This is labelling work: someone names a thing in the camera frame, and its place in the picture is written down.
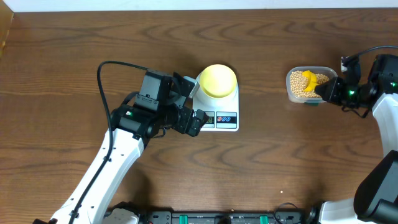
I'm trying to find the yellow measuring scoop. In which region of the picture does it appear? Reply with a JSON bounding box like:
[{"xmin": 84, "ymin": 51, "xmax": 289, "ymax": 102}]
[{"xmin": 302, "ymin": 70, "xmax": 318, "ymax": 92}]

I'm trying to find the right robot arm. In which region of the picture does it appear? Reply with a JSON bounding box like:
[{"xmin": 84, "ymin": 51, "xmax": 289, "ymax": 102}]
[{"xmin": 315, "ymin": 54, "xmax": 397, "ymax": 223}]

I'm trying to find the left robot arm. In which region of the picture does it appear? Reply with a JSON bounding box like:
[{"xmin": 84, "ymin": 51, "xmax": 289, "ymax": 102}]
[{"xmin": 49, "ymin": 70, "xmax": 208, "ymax": 224}]

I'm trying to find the white digital kitchen scale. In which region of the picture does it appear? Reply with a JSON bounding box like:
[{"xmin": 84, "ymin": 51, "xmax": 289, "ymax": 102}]
[{"xmin": 193, "ymin": 74, "xmax": 239, "ymax": 132}]

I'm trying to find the yellow bowl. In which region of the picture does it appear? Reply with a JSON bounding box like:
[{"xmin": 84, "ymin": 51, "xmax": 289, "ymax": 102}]
[{"xmin": 200, "ymin": 64, "xmax": 238, "ymax": 98}]

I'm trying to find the clear plastic container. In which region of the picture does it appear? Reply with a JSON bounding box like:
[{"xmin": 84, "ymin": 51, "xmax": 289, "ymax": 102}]
[{"xmin": 286, "ymin": 66, "xmax": 337, "ymax": 104}]

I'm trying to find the pile of soybeans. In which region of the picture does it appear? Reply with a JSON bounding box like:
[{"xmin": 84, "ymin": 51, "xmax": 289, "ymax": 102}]
[{"xmin": 290, "ymin": 70, "xmax": 330, "ymax": 98}]

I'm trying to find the right black cable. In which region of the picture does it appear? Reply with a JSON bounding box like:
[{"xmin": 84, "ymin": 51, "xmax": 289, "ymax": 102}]
[{"xmin": 348, "ymin": 45, "xmax": 398, "ymax": 62}]

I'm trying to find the black cable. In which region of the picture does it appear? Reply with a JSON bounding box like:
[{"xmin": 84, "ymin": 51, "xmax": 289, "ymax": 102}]
[
  {"xmin": 348, "ymin": 45, "xmax": 398, "ymax": 62},
  {"xmin": 67, "ymin": 60, "xmax": 150, "ymax": 224}
]

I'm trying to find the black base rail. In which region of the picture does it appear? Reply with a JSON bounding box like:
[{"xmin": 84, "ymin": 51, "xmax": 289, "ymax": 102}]
[{"xmin": 102, "ymin": 210, "xmax": 312, "ymax": 224}]

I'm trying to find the left black cable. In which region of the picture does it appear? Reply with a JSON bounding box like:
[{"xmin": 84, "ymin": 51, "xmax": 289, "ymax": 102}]
[{"xmin": 67, "ymin": 60, "xmax": 150, "ymax": 224}]

